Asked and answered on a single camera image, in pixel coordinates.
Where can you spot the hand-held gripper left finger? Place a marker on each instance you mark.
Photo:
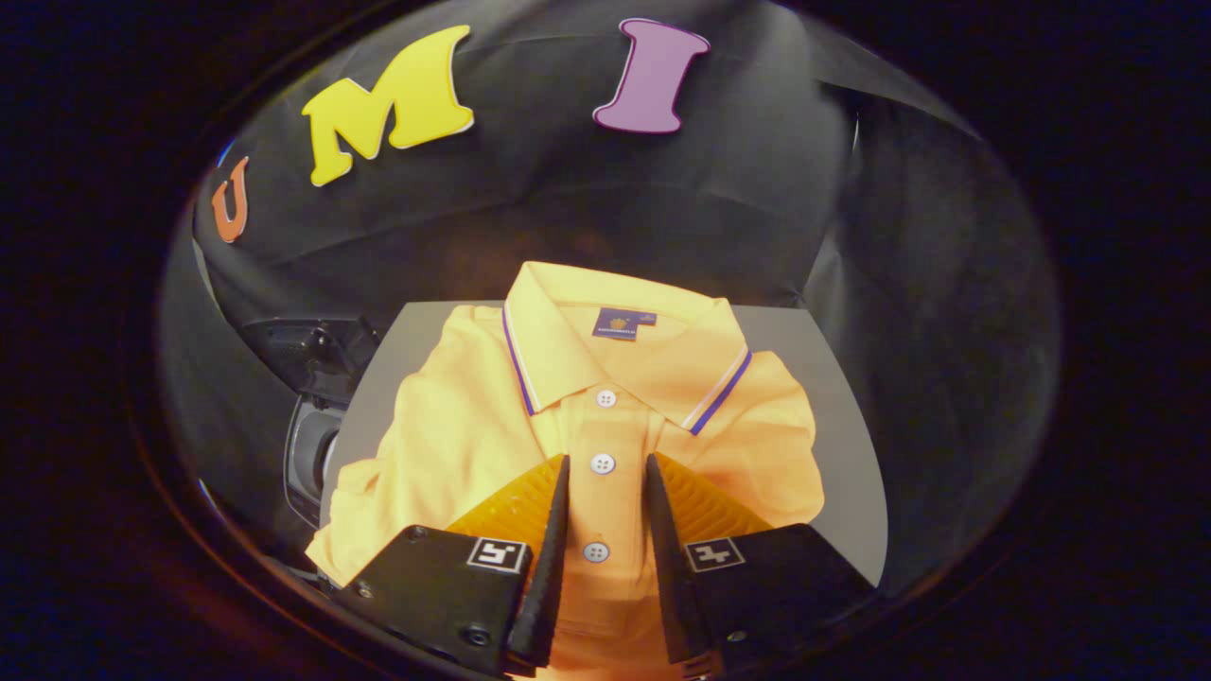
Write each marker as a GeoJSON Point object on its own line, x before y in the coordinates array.
{"type": "Point", "coordinates": [547, 567]}

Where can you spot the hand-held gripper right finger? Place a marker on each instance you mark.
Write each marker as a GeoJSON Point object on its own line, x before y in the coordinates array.
{"type": "Point", "coordinates": [667, 567]}

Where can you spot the orange polo shirt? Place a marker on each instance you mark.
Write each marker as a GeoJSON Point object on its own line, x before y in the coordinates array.
{"type": "Point", "coordinates": [454, 426]}

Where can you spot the dark washing machine lid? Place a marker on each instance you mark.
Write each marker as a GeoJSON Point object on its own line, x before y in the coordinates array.
{"type": "Point", "coordinates": [312, 355]}

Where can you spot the grey cabinet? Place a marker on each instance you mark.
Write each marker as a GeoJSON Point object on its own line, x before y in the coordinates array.
{"type": "Point", "coordinates": [837, 435]}

